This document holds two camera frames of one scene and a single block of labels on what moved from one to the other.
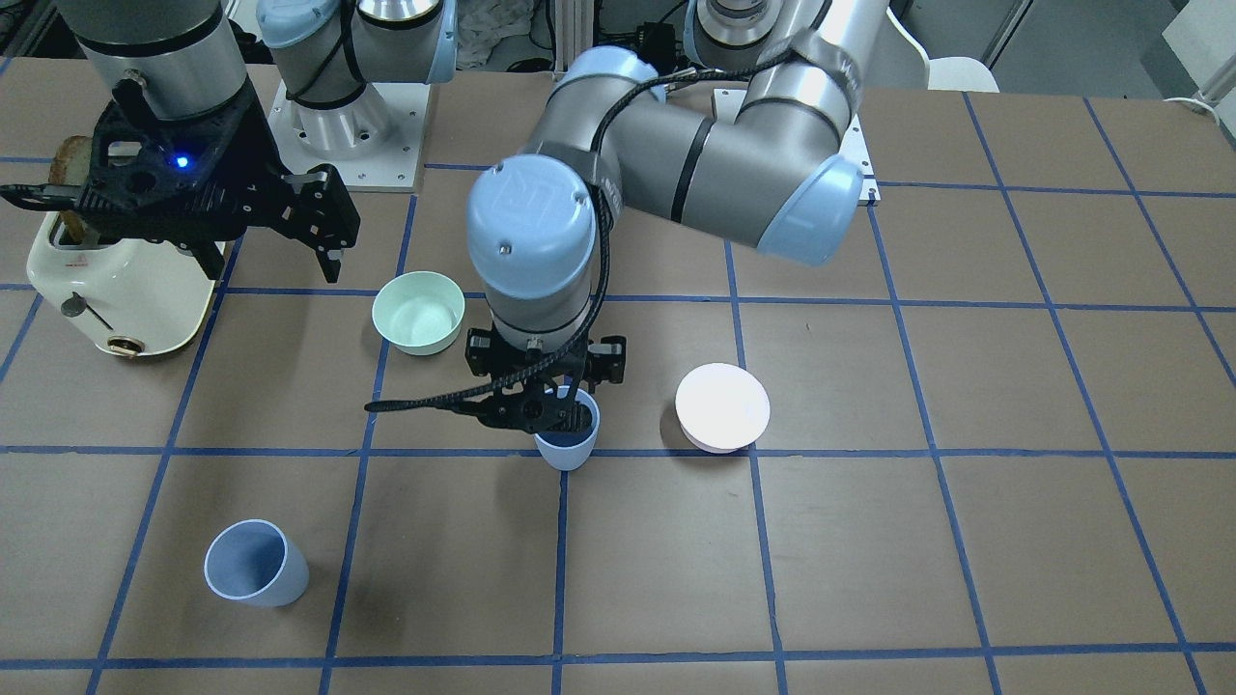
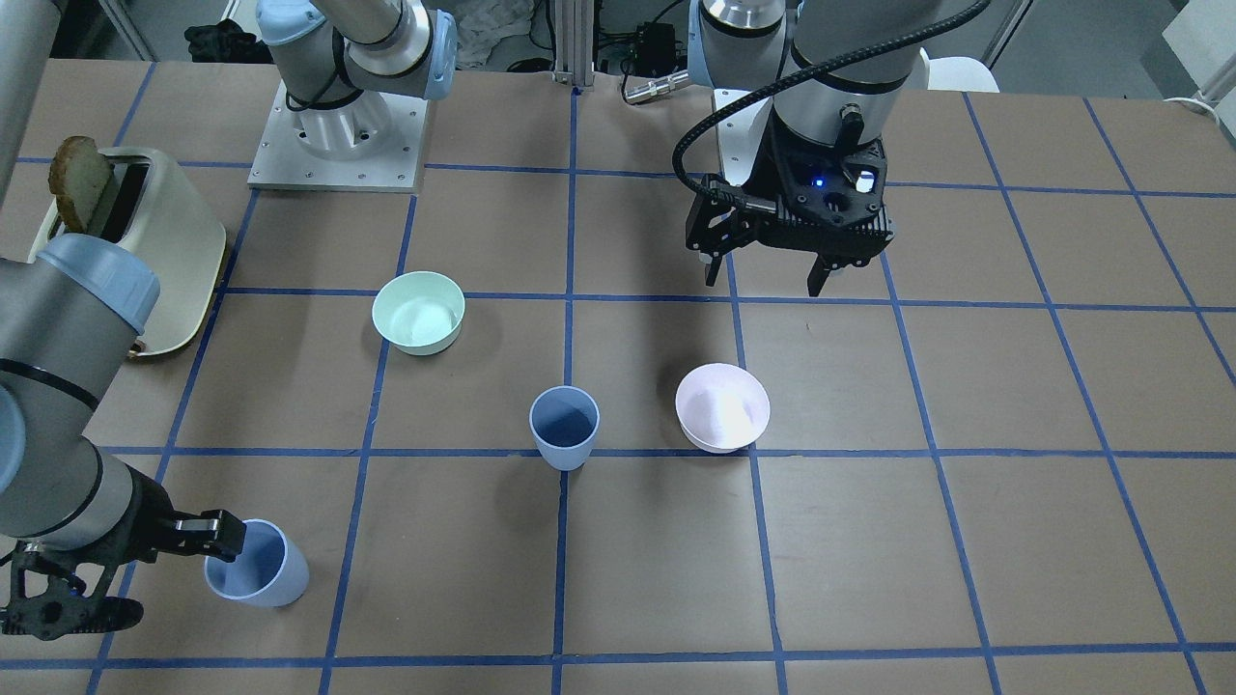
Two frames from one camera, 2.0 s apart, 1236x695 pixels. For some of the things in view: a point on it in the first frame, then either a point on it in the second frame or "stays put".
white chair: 959,73 stays put
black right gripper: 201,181 to 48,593
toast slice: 70,163 stays put
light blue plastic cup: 571,451 stays put
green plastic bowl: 419,313 stays put
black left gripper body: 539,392 to 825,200
